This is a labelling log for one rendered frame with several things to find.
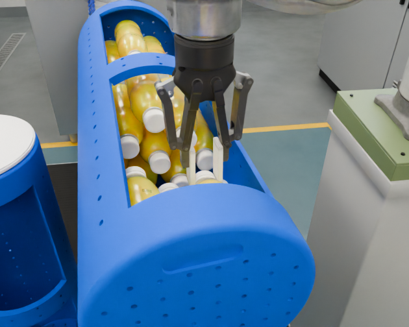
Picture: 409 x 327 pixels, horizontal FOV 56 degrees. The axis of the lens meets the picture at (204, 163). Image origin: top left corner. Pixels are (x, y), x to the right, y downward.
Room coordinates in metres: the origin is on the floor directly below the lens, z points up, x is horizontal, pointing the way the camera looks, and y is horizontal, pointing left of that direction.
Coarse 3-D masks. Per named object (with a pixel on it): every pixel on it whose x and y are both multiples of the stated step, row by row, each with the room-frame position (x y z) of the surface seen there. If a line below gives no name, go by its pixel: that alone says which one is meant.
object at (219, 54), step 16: (176, 48) 0.47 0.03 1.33; (192, 48) 0.45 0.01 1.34; (208, 48) 0.44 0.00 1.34; (224, 48) 0.45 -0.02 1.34; (176, 64) 0.47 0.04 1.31; (192, 64) 0.45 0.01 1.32; (208, 64) 0.44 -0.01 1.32; (224, 64) 0.45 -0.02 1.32; (176, 80) 0.46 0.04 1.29; (192, 80) 0.47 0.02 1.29; (208, 80) 0.47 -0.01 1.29; (224, 80) 0.48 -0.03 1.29; (208, 96) 0.47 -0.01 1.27
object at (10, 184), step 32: (32, 160) 0.68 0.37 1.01; (0, 192) 0.59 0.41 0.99; (32, 192) 0.82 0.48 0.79; (0, 224) 0.80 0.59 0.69; (32, 224) 0.83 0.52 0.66; (0, 256) 0.78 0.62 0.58; (32, 256) 0.82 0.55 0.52; (64, 256) 0.68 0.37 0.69; (0, 288) 0.74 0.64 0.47; (32, 288) 0.81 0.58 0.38; (64, 288) 0.64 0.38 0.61; (0, 320) 0.55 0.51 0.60; (32, 320) 0.57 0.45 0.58; (64, 320) 0.82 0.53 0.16
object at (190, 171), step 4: (192, 148) 0.47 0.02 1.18; (192, 152) 0.46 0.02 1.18; (192, 156) 0.46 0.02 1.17; (192, 160) 0.46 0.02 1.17; (192, 164) 0.46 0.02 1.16; (188, 168) 0.47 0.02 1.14; (192, 168) 0.46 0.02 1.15; (188, 172) 0.47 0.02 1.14; (192, 172) 0.46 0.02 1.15; (188, 176) 0.47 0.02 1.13; (192, 176) 0.46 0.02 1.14; (188, 180) 0.47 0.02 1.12; (192, 180) 0.46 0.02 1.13; (192, 184) 0.46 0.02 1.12
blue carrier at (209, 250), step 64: (128, 0) 1.10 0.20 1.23; (128, 64) 0.67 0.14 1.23; (128, 192) 0.34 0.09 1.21; (192, 192) 0.31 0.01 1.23; (256, 192) 0.34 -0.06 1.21; (128, 256) 0.25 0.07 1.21; (192, 256) 0.26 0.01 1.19; (256, 256) 0.27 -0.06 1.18; (128, 320) 0.24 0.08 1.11; (192, 320) 0.26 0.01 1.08; (256, 320) 0.28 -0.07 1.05
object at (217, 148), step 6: (216, 138) 0.50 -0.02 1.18; (216, 144) 0.48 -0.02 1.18; (216, 150) 0.48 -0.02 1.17; (222, 150) 0.47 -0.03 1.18; (216, 156) 0.48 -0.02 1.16; (222, 156) 0.47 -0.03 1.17; (216, 162) 0.48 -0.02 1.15; (222, 162) 0.47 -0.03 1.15; (216, 168) 0.48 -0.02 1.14; (222, 168) 0.47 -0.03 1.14; (216, 174) 0.48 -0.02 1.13; (222, 174) 0.47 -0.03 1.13; (222, 180) 0.47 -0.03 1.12
